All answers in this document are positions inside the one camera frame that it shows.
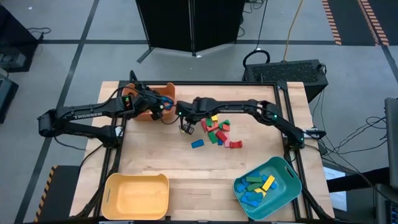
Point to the small red-orange block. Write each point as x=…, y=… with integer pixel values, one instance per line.
x=226, y=127

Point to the red long block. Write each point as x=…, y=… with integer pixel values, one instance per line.
x=204, y=126

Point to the black partition panel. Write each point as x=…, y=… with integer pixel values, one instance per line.
x=168, y=25
x=217, y=25

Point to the black perforated computer case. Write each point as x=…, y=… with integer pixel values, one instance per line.
x=286, y=73

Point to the teal plastic bin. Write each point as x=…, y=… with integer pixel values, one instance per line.
x=286, y=186

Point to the black mat with hazard stripe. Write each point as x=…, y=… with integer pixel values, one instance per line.
x=62, y=193

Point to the dark monitor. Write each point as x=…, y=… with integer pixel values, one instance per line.
x=392, y=140

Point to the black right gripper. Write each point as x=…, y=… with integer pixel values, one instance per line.
x=191, y=110

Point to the yellow long block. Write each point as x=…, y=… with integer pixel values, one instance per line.
x=268, y=183

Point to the black equipment cart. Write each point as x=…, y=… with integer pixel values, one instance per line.
x=15, y=37

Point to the dark green arch block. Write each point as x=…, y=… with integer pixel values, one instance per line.
x=209, y=122

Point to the small yellow block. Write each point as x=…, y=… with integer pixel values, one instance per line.
x=214, y=118

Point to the orange plastic bin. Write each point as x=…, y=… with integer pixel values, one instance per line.
x=169, y=88

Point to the black floor bar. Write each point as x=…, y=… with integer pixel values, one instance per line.
x=357, y=180

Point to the yellow plastic bin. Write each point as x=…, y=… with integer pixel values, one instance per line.
x=135, y=197

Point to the blue arch block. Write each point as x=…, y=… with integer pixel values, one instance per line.
x=169, y=103

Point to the green long block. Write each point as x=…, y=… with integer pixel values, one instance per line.
x=255, y=186
x=254, y=179

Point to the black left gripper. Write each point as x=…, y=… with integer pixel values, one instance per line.
x=146, y=104

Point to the small blue cube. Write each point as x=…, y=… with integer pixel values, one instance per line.
x=220, y=142

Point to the black table frame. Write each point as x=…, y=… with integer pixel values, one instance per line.
x=236, y=83

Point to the dark electronic device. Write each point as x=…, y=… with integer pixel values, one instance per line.
x=387, y=205

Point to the yellow short block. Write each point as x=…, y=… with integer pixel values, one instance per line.
x=260, y=193

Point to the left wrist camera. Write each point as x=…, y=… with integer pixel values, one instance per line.
x=156, y=116

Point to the green wedge block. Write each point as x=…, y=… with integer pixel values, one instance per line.
x=212, y=137

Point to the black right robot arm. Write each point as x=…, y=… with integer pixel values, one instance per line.
x=242, y=105

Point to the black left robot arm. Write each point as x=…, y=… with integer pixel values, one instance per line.
x=84, y=113

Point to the teal long block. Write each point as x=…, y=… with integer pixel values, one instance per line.
x=255, y=197

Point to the dark equipment box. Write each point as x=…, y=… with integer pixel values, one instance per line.
x=7, y=96

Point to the red slanted block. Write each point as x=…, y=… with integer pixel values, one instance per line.
x=221, y=136

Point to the white paper sheet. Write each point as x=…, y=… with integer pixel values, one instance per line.
x=337, y=199

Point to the blue wedge block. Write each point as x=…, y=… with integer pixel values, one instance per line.
x=197, y=143

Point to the red arch block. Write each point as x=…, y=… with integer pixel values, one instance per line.
x=236, y=145

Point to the pink block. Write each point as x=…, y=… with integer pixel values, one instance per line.
x=227, y=141

